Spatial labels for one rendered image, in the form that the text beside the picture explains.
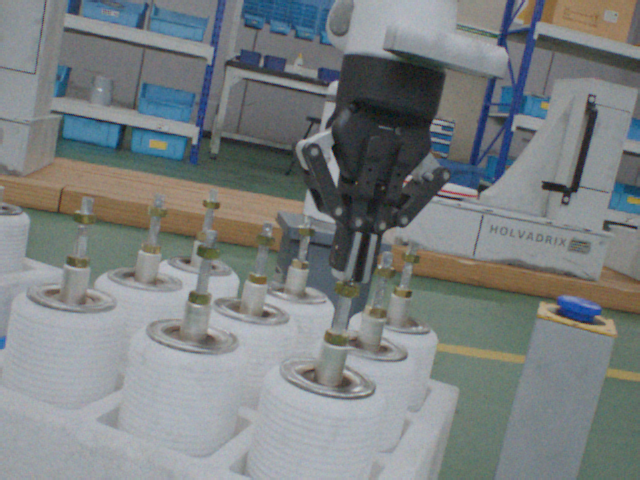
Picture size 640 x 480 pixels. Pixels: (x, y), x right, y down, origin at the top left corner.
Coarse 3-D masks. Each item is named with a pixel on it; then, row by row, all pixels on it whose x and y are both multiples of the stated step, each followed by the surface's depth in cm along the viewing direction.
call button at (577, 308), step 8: (560, 296) 70; (568, 296) 70; (560, 304) 69; (568, 304) 68; (576, 304) 68; (584, 304) 68; (592, 304) 69; (560, 312) 70; (568, 312) 69; (576, 312) 68; (584, 312) 68; (592, 312) 68; (600, 312) 68; (584, 320) 68; (592, 320) 68
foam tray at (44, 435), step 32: (0, 352) 68; (0, 384) 65; (0, 416) 58; (32, 416) 57; (64, 416) 58; (96, 416) 59; (416, 416) 74; (448, 416) 79; (0, 448) 58; (32, 448) 57; (64, 448) 56; (96, 448) 55; (128, 448) 55; (160, 448) 56; (224, 448) 58; (416, 448) 66
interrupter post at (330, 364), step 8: (328, 344) 56; (320, 352) 57; (328, 352) 56; (336, 352) 56; (344, 352) 56; (320, 360) 57; (328, 360) 56; (336, 360) 56; (344, 360) 57; (320, 368) 56; (328, 368) 56; (336, 368) 56; (344, 368) 57; (320, 376) 56; (328, 376) 56; (336, 376) 56; (328, 384) 56; (336, 384) 57
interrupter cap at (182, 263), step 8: (176, 256) 88; (184, 256) 89; (168, 264) 84; (176, 264) 84; (184, 264) 86; (216, 264) 88; (224, 264) 89; (192, 272) 83; (216, 272) 84; (224, 272) 85
